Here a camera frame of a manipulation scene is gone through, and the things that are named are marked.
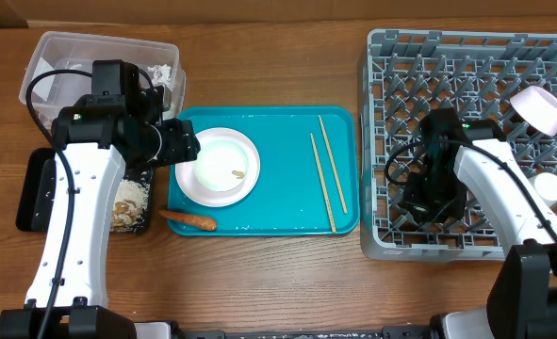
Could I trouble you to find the white napkin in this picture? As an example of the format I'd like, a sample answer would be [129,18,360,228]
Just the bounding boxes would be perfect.
[147,64,172,88]

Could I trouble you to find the cream bowl with leftovers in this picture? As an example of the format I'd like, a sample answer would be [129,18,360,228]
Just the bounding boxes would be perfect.
[194,138,249,192]

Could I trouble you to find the pink round plate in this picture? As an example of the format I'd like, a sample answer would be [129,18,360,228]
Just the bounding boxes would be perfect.
[174,127,262,209]

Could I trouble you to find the orange carrot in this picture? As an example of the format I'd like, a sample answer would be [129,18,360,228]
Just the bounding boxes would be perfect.
[159,210,218,232]

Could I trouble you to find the wooden chopstick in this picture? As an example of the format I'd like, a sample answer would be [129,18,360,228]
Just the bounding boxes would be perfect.
[310,133,336,234]
[319,115,349,214]

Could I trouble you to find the small white cup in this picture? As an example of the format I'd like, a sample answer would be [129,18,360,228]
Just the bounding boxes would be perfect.
[529,172,557,206]

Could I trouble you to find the pink white bowl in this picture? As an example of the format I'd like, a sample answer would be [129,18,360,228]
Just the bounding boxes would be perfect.
[510,86,557,137]

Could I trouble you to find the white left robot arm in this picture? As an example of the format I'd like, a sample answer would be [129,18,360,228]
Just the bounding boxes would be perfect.
[0,59,200,338]

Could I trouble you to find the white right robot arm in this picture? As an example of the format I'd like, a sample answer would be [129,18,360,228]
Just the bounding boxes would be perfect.
[402,108,557,338]

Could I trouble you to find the black food waste tray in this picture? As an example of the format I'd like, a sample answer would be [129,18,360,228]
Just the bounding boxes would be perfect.
[15,148,155,234]

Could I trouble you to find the grey dishwasher rack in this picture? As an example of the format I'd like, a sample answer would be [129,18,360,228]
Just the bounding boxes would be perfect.
[360,29,557,262]

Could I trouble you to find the rice and meat leftovers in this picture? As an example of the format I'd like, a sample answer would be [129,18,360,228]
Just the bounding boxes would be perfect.
[110,179,150,234]

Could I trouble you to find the teal serving tray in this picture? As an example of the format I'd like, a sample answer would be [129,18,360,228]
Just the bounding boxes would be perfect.
[167,105,360,236]

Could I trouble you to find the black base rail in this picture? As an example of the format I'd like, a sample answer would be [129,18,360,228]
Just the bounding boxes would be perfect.
[173,325,439,339]

